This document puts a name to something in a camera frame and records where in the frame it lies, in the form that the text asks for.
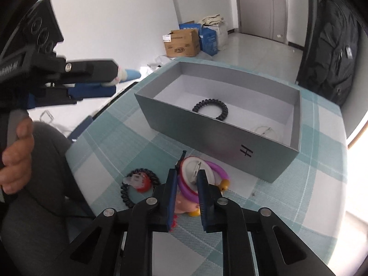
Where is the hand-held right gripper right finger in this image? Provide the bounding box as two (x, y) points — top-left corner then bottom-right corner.
(197, 170), (337, 276)

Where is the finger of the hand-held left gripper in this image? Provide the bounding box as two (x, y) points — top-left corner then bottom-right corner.
(67, 83), (117, 102)
(65, 58), (120, 84)

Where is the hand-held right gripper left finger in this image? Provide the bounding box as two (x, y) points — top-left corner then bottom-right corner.
(47, 169), (179, 276)

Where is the purple ring with yellow charm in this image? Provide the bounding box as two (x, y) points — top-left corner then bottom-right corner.
(178, 161), (230, 205)

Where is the grey cardboard storage box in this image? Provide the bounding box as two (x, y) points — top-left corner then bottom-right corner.
(135, 62), (302, 184)

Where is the plain black spiral hair tie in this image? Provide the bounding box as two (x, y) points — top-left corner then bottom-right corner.
(192, 99), (228, 121)

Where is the person's left hand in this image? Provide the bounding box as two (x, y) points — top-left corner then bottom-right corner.
(0, 118), (35, 195)

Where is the crumpled white plastic wrap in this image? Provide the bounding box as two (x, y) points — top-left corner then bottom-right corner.
(147, 56), (173, 70)

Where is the brown cardboard box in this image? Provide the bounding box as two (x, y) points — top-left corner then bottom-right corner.
(162, 29), (200, 58)

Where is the blue flat carton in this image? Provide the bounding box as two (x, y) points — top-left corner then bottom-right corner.
(179, 21), (202, 31)

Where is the blue printed carton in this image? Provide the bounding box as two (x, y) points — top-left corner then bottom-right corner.
(199, 27), (219, 56)

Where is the beige cloth bag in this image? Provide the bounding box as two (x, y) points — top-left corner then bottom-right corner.
(198, 14), (225, 27)

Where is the white plastic bag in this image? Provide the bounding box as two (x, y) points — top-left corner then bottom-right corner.
(207, 22), (229, 52)

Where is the grey door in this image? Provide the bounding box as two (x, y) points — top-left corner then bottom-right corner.
(234, 0), (288, 45)

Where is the black padded jacket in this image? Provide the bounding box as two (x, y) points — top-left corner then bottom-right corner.
(296, 0), (360, 106)

